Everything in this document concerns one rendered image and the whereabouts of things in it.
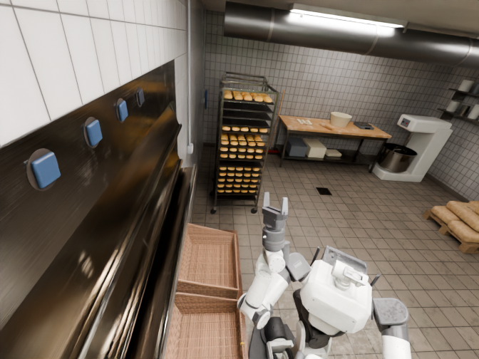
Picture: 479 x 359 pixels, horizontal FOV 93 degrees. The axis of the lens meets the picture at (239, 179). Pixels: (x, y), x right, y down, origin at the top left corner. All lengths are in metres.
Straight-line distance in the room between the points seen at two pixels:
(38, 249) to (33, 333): 0.14
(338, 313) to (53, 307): 0.96
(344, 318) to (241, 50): 4.59
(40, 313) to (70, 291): 0.06
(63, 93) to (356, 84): 5.59
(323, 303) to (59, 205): 0.99
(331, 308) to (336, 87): 4.94
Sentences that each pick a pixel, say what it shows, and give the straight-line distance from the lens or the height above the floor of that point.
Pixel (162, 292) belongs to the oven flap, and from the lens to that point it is 0.99.
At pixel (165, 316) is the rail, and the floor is 1.44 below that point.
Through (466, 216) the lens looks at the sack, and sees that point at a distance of 4.74.
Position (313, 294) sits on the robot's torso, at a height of 1.36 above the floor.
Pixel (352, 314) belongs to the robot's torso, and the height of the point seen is 1.36.
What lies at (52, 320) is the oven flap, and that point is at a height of 1.79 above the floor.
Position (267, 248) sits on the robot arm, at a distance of 0.93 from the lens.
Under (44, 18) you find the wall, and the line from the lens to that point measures 0.51.
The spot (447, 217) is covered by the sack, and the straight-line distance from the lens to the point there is 4.79.
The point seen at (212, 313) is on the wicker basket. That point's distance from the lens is 1.86.
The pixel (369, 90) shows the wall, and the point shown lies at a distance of 6.00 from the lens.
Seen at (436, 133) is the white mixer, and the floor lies 1.11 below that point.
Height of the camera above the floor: 2.25
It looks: 32 degrees down
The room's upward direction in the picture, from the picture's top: 8 degrees clockwise
